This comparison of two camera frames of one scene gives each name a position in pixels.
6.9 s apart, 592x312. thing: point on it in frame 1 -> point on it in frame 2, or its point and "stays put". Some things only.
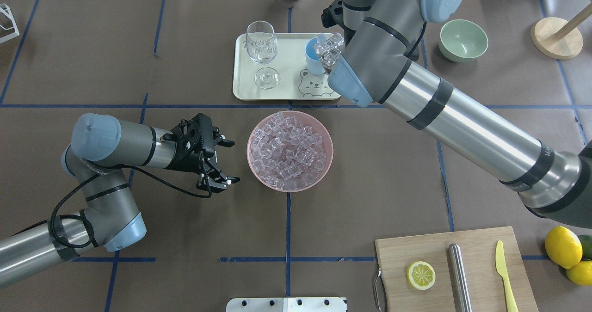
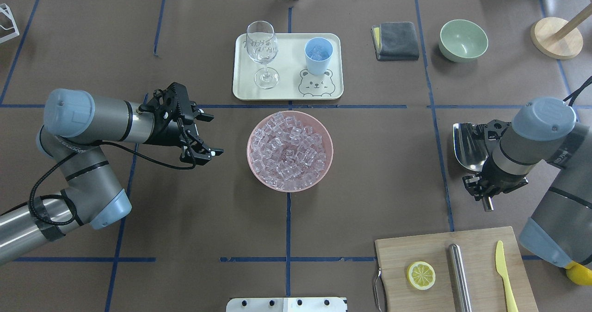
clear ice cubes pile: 285,154 stays put
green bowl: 462,40 stays put
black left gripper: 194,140 -> 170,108
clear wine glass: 262,46 stays put
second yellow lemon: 581,272 stays put
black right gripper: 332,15 -> 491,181
